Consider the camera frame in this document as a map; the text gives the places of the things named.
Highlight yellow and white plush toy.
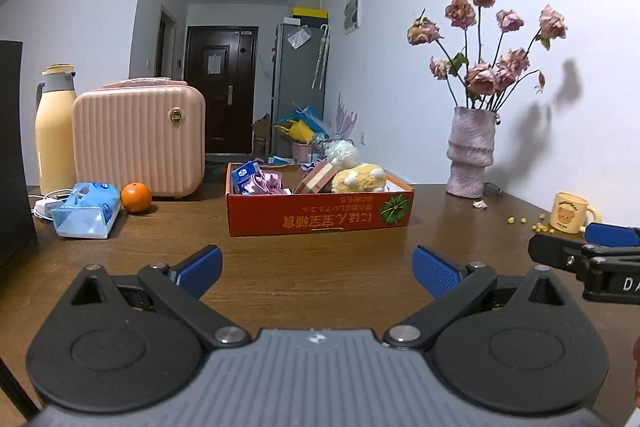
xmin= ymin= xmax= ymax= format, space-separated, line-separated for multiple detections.
xmin=331 ymin=163 xmax=387 ymax=194

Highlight interior side door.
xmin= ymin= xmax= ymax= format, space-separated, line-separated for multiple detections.
xmin=155 ymin=5 xmax=178 ymax=78

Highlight blue and white carton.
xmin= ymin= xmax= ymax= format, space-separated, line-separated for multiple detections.
xmin=231 ymin=161 xmax=261 ymax=196

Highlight dark wooden entrance door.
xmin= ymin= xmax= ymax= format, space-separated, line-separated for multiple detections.
xmin=185 ymin=26 xmax=259 ymax=155

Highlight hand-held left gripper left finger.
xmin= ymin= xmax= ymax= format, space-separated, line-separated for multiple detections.
xmin=70 ymin=245 xmax=252 ymax=350

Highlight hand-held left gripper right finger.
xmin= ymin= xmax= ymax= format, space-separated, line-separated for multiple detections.
xmin=384 ymin=245 xmax=576 ymax=350

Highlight clear plastic bag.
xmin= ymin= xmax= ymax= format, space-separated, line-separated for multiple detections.
xmin=287 ymin=27 xmax=312 ymax=49

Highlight white folded umbrella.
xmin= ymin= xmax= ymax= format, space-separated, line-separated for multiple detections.
xmin=312 ymin=24 xmax=331 ymax=90

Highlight black monitor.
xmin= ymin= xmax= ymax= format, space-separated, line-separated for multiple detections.
xmin=0 ymin=40 xmax=38 ymax=265

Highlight pink textured vase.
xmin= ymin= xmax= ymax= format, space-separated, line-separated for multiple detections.
xmin=446 ymin=106 xmax=501 ymax=198

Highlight pink ribbed suitcase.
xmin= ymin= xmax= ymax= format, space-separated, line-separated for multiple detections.
xmin=71 ymin=83 xmax=207 ymax=199

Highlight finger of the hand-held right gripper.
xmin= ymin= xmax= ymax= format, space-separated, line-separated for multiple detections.
xmin=528 ymin=233 xmax=640 ymax=281
xmin=584 ymin=222 xmax=640 ymax=249

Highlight orange printed cardboard box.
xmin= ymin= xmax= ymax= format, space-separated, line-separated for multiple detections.
xmin=225 ymin=162 xmax=416 ymax=237

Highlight yellow bear mug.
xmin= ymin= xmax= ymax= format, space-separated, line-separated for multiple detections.
xmin=549 ymin=192 xmax=603 ymax=235

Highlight yellow thermos jug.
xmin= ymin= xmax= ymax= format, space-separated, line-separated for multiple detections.
xmin=35 ymin=64 xmax=78 ymax=196

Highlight white charger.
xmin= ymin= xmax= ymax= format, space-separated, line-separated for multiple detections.
xmin=34 ymin=199 xmax=65 ymax=220

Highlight pink flat pouch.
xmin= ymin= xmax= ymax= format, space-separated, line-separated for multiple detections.
xmin=102 ymin=77 xmax=188 ymax=88

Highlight pink satin cloth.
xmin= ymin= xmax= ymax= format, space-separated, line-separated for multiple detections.
xmin=243 ymin=172 xmax=292 ymax=196

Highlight grey refrigerator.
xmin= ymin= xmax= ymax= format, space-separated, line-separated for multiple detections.
xmin=271 ymin=22 xmax=331 ymax=158

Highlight orange fruit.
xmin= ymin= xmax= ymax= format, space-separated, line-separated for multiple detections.
xmin=120 ymin=182 xmax=152 ymax=214

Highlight white wall panel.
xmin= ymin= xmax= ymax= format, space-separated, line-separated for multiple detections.
xmin=344 ymin=0 xmax=362 ymax=32

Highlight brown cardboard box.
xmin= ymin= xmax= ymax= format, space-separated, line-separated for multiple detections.
xmin=251 ymin=113 xmax=272 ymax=155

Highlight dried pink rose bouquet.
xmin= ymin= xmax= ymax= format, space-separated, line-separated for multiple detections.
xmin=406 ymin=0 xmax=569 ymax=112

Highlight scattered yellow buds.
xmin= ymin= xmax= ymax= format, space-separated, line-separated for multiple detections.
xmin=506 ymin=216 xmax=556 ymax=234

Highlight purple wall decoration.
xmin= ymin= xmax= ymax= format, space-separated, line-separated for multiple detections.
xmin=336 ymin=93 xmax=357 ymax=140

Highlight blue tissue pack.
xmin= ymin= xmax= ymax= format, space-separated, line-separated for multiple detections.
xmin=50 ymin=181 xmax=122 ymax=240

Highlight white fluffy plush toy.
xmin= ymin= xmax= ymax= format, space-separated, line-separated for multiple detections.
xmin=325 ymin=139 xmax=361 ymax=170

